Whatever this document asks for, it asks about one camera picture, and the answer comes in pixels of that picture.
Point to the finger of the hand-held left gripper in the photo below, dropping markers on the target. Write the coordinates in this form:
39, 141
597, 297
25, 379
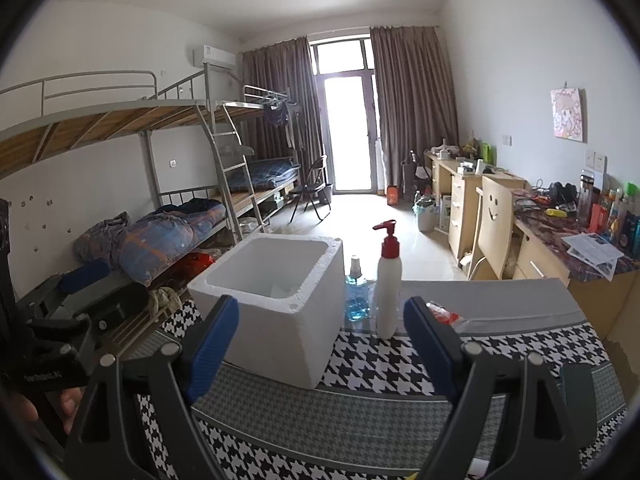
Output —
127, 310
85, 274

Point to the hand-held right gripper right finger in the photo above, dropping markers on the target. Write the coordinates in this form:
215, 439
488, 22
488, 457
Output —
435, 355

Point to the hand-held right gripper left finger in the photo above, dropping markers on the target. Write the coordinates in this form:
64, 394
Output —
215, 350

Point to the white foam box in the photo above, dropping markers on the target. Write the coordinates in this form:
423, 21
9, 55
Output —
280, 340

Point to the person's left hand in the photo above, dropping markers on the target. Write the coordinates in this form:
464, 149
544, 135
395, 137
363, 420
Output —
71, 410

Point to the pile of clothes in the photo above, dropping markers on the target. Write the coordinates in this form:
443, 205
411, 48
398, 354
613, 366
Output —
165, 300

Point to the red snack packet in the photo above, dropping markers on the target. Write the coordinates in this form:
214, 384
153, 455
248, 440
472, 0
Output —
445, 314

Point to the white bottle with red pump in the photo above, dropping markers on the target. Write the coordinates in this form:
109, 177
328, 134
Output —
387, 300

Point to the blue orange quilt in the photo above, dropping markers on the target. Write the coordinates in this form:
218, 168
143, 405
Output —
160, 235

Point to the red plastic bag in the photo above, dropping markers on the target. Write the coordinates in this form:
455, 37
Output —
196, 265

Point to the black white houndstooth mat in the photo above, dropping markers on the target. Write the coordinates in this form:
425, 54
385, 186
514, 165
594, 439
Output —
360, 410

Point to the blue liquid spray bottle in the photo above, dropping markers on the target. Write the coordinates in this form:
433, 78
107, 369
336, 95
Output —
356, 305

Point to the white bucket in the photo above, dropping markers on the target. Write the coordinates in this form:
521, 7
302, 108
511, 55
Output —
426, 217

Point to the wooden desk with patterned cover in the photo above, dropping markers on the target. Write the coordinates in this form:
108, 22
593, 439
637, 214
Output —
550, 270

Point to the wooden chair with smiley face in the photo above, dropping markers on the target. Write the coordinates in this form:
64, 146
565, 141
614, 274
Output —
495, 220

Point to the light wooden desk with drawers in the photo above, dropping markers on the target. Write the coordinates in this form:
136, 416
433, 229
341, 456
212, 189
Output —
457, 205

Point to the large grey metal bunk bed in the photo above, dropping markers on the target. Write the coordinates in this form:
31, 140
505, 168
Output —
100, 120

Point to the orange bag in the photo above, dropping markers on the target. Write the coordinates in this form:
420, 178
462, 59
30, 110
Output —
395, 195

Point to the printed paper sheets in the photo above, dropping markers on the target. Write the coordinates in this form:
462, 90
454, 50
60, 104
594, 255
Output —
592, 252

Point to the blue checked mattress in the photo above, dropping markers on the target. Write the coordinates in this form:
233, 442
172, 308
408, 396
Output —
272, 171

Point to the black folding chair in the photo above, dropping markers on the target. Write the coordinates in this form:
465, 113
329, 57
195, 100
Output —
315, 180

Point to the black headphones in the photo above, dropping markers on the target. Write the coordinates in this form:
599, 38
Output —
564, 194

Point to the green box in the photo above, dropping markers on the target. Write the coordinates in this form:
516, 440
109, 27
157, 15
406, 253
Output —
487, 152

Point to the row of desk bottles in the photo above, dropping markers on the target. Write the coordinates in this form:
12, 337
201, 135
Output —
610, 215

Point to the glass balcony door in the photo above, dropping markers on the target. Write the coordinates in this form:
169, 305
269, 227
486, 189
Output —
350, 130

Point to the hanging dark clothes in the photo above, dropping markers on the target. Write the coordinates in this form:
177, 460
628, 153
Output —
276, 116

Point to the small grey metal bunk bed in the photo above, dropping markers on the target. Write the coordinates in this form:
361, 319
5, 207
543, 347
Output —
260, 97

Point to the white air conditioner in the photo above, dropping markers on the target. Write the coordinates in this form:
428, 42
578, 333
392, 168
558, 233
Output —
214, 56

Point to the brown curtain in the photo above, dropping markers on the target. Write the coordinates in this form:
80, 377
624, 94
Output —
280, 80
415, 100

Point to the pink wall poster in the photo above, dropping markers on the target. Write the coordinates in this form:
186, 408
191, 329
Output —
567, 115

